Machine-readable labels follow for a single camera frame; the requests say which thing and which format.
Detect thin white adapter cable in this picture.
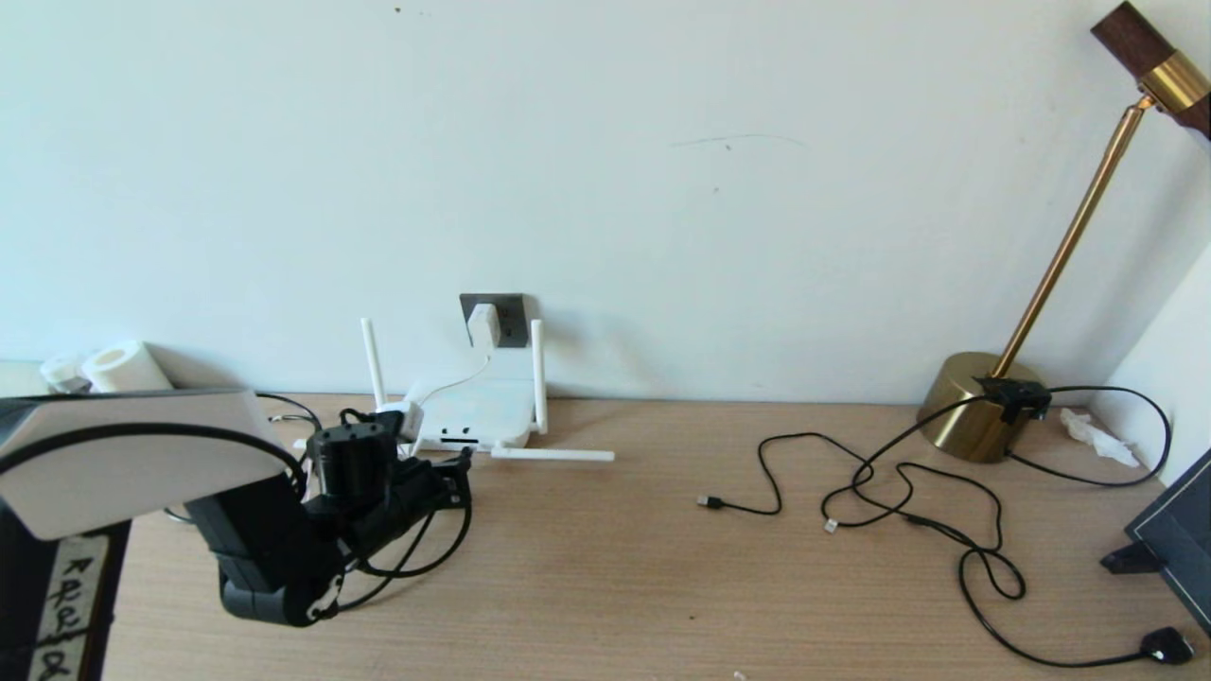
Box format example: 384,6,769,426
397,348,493,427

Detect black ethernet cable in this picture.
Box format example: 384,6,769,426
163,391,474,611

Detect white wifi router with antennas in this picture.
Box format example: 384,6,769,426
293,319,616,464

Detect black power plug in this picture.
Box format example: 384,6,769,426
1139,626,1197,665

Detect white toilet paper roll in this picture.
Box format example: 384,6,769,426
80,340,174,393

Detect small clear plastic container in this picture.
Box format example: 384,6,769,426
40,355,91,393

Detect brass desk lamp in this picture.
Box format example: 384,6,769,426
915,0,1211,464

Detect crumpled white tissue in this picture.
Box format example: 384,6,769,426
1060,409,1141,469

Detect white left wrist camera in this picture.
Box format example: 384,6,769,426
377,401,422,441

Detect grey wall power socket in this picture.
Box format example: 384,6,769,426
461,293,528,349

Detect black usb charging cable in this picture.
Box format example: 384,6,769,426
696,431,1027,602

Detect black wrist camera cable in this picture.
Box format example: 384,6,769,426
0,407,474,611

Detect black inline cord switch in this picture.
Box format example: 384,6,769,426
976,376,1053,425

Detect black lamp power cord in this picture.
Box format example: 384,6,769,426
821,384,1174,670

